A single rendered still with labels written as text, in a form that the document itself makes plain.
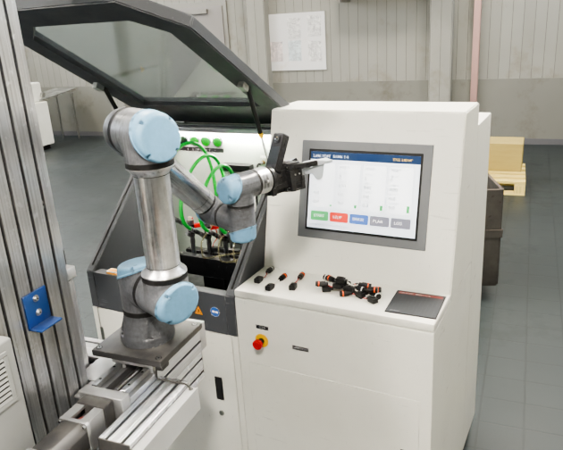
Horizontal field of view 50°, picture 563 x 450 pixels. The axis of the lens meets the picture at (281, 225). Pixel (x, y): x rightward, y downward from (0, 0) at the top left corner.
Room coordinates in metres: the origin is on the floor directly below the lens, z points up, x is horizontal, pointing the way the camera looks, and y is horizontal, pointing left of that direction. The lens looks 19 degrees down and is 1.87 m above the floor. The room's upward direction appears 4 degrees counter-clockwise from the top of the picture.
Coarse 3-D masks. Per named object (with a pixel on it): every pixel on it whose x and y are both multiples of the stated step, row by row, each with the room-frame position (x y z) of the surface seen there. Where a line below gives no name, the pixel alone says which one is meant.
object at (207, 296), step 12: (96, 276) 2.21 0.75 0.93; (108, 276) 2.18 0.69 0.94; (108, 288) 2.18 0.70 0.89; (204, 288) 1.99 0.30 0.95; (216, 288) 1.98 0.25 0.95; (108, 300) 2.19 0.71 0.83; (120, 300) 2.16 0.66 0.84; (204, 300) 1.96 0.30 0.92; (216, 300) 1.94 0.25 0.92; (192, 312) 1.99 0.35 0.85; (204, 312) 1.97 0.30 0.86; (216, 324) 1.94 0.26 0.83
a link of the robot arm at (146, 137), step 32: (128, 128) 1.35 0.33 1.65; (160, 128) 1.36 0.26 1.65; (128, 160) 1.36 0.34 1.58; (160, 160) 1.34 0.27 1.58; (160, 192) 1.37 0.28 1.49; (160, 224) 1.36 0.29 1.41; (160, 256) 1.36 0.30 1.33; (160, 288) 1.34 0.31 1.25; (192, 288) 1.38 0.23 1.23; (160, 320) 1.35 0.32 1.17
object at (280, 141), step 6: (276, 138) 1.69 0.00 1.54; (282, 138) 1.68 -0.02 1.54; (288, 138) 1.69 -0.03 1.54; (276, 144) 1.69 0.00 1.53; (282, 144) 1.68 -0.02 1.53; (270, 150) 1.70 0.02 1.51; (276, 150) 1.68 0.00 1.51; (282, 150) 1.67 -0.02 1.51; (270, 156) 1.68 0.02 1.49; (276, 156) 1.67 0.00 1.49; (282, 156) 1.67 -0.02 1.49; (270, 162) 1.67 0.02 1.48; (276, 162) 1.65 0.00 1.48; (282, 162) 1.67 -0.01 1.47; (276, 168) 1.65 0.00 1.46
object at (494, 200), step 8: (488, 176) 3.89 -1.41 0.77; (488, 184) 3.87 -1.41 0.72; (496, 184) 3.68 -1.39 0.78; (488, 192) 3.57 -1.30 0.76; (496, 192) 3.56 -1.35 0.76; (488, 200) 3.57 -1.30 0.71; (496, 200) 3.56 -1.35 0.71; (488, 208) 3.57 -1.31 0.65; (496, 208) 3.56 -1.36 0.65; (488, 216) 3.57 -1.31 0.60; (496, 216) 3.56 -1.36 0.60; (488, 224) 3.57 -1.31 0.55; (496, 224) 3.56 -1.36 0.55; (488, 232) 3.56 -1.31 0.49; (496, 232) 3.56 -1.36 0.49; (488, 240) 3.57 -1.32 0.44; (496, 240) 3.56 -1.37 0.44; (488, 248) 3.57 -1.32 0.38; (496, 248) 3.56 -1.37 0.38; (488, 256) 3.57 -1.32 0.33; (496, 256) 3.56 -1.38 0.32; (488, 264) 3.57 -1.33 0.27; (496, 264) 3.56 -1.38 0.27; (488, 272) 3.57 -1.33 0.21; (496, 272) 3.56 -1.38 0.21; (488, 280) 3.57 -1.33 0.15; (496, 280) 3.56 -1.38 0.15
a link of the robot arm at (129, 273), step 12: (120, 264) 1.50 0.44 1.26; (132, 264) 1.48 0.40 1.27; (144, 264) 1.46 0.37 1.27; (120, 276) 1.46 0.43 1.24; (132, 276) 1.45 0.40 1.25; (120, 288) 1.47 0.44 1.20; (132, 288) 1.43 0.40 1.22; (132, 300) 1.43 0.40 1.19; (132, 312) 1.45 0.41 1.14; (144, 312) 1.45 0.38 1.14
